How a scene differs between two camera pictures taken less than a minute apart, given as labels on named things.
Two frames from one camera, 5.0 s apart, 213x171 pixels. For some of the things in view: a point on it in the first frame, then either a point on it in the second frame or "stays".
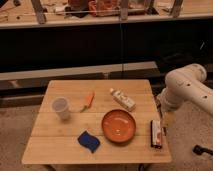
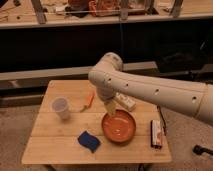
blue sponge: x=89 y=141 stays
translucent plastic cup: x=61 y=106 stays
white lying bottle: x=123 y=100 stays
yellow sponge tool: x=169 y=119 to x=111 y=106
